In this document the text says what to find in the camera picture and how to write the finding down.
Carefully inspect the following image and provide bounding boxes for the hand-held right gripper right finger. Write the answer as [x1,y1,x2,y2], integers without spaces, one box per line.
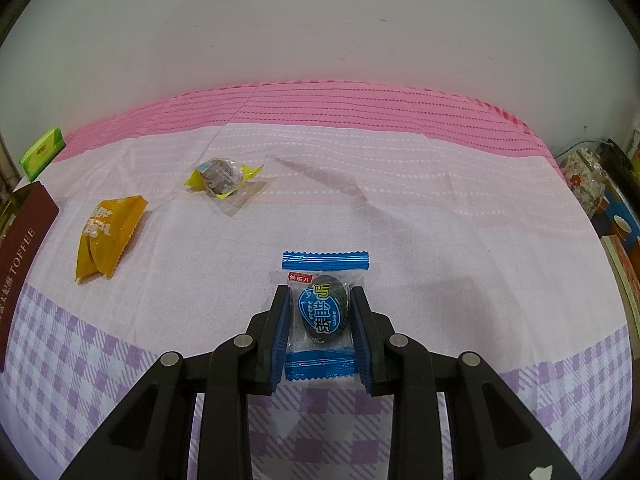
[350,285,583,480]

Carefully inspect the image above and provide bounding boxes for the yellow-wrapped clear snack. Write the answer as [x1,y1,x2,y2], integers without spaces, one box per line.
[185,157,266,198]

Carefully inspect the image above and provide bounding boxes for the blue snack packet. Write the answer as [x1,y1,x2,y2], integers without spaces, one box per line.
[281,249,372,383]

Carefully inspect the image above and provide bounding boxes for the black bag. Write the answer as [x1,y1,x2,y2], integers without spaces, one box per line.
[597,139,637,183]

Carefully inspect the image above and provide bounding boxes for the brown toffee box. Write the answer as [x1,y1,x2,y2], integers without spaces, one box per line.
[0,182,61,373]

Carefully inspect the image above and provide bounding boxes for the green tissue pack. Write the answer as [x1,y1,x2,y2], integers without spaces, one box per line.
[19,127,66,183]

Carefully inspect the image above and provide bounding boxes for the orange paper cup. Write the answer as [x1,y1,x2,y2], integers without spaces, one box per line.
[611,215,637,247]

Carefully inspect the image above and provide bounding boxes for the floral fabric container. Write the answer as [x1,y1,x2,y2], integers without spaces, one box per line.
[559,149,608,218]

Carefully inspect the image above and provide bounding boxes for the orange snack packet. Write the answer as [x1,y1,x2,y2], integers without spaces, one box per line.
[75,195,149,283]

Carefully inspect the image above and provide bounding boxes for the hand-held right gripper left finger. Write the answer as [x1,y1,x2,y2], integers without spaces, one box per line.
[60,284,293,480]

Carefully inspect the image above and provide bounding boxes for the pink and purple checked cloth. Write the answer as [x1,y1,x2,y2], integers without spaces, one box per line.
[0,79,633,480]

